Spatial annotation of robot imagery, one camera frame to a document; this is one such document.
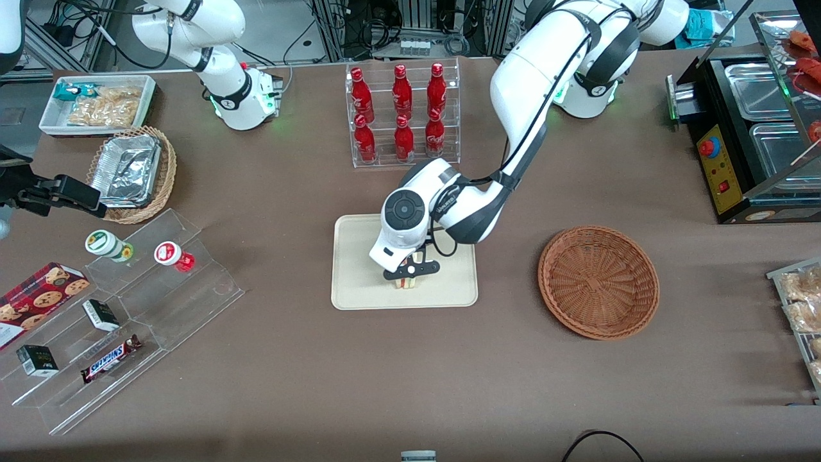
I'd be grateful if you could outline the red lid yogurt cup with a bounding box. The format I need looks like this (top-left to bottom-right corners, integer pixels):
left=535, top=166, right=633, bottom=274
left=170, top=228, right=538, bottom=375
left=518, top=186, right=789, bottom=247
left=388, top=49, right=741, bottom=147
left=154, top=241, right=196, bottom=273

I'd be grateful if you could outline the white rectangular snack bin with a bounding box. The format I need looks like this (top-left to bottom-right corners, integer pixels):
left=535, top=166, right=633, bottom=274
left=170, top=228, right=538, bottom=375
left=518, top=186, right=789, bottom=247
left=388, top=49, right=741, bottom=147
left=38, top=75, right=157, bottom=138

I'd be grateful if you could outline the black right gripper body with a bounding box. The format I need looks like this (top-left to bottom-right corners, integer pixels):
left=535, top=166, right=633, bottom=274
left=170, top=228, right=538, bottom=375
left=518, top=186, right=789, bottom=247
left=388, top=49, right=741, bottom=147
left=0, top=145, right=39, bottom=208

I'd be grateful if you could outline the black food warmer case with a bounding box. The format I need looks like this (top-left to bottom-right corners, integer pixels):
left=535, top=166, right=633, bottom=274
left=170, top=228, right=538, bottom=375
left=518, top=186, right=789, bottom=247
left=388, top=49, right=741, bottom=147
left=666, top=10, right=821, bottom=225

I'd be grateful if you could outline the green lid yogurt cup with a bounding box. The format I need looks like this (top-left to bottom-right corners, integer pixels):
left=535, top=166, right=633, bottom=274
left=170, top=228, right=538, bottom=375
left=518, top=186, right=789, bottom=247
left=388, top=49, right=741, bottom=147
left=85, top=230, right=135, bottom=264

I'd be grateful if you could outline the teal snack packet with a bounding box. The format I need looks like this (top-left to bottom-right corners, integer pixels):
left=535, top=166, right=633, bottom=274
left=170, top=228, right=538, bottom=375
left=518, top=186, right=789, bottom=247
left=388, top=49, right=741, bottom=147
left=53, top=82, right=98, bottom=103

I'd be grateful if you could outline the tray of pastries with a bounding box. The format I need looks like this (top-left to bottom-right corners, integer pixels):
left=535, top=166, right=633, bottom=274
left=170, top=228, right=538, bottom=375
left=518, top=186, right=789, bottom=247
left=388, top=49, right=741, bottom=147
left=766, top=257, right=821, bottom=397

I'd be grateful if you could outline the small black box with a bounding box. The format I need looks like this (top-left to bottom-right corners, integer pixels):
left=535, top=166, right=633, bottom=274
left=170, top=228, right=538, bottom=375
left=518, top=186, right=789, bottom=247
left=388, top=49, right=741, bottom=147
left=82, top=299, right=121, bottom=332
left=16, top=345, right=60, bottom=377

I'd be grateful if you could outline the black floor cable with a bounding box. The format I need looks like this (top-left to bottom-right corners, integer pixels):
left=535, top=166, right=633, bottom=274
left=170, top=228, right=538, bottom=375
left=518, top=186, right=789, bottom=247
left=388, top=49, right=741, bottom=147
left=561, top=430, right=645, bottom=462

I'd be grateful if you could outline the red plaid cookie box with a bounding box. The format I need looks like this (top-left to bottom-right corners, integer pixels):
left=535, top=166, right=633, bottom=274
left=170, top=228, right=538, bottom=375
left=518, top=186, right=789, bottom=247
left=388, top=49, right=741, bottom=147
left=0, top=262, right=91, bottom=351

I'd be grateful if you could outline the brown round wicker basket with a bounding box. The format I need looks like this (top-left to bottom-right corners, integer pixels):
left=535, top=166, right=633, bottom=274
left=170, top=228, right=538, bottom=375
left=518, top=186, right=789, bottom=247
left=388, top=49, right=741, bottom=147
left=537, top=225, right=660, bottom=341

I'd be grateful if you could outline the aluminium foil tray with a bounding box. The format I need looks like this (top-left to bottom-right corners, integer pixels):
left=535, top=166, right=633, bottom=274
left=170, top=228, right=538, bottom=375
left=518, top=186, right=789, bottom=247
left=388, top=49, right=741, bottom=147
left=90, top=133, right=162, bottom=209

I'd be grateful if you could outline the clear acrylic stepped display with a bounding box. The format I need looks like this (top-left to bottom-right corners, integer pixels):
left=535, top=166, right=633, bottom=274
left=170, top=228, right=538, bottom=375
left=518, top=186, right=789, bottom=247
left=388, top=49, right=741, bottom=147
left=0, top=209, right=246, bottom=436

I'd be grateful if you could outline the bag of rice crackers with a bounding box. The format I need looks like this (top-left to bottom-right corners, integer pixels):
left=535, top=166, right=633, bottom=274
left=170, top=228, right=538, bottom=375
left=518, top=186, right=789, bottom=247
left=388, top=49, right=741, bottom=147
left=67, top=86, right=142, bottom=128

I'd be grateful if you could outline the light wicker basket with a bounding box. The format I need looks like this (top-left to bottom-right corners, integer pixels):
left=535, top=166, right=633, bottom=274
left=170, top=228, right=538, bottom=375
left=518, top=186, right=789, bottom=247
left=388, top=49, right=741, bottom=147
left=87, top=126, right=178, bottom=225

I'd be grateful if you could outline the wrapped bread pastry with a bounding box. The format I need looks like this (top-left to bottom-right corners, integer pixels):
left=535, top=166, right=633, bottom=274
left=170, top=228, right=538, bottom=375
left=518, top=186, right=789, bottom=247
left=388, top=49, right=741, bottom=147
left=779, top=266, right=821, bottom=302
left=786, top=300, right=821, bottom=334

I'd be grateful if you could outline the red cola bottle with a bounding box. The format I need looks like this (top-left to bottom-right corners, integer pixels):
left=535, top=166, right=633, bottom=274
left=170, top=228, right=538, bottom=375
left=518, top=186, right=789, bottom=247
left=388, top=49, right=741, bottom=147
left=394, top=115, right=416, bottom=162
left=392, top=64, right=414, bottom=119
left=354, top=114, right=377, bottom=163
left=350, top=67, right=375, bottom=123
left=425, top=109, right=446, bottom=158
left=427, top=63, right=448, bottom=116

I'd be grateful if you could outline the clear acrylic bottle rack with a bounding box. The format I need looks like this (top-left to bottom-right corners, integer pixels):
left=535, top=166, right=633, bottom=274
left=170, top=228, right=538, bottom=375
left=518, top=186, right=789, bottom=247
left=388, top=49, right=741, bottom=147
left=345, top=58, right=461, bottom=169

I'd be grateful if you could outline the Snickers chocolate bar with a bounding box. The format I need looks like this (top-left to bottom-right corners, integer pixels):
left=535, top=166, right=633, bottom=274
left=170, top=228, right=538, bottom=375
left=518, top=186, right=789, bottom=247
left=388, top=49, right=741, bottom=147
left=80, top=334, right=142, bottom=384

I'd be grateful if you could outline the beige plastic serving tray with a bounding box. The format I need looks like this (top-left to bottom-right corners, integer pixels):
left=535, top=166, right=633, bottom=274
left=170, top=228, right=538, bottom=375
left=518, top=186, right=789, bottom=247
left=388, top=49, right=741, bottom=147
left=331, top=214, right=479, bottom=311

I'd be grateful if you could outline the triangular sandwich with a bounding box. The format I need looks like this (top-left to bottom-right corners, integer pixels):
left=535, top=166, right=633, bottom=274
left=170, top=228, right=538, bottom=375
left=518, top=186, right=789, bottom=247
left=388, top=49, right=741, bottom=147
left=393, top=253, right=422, bottom=291

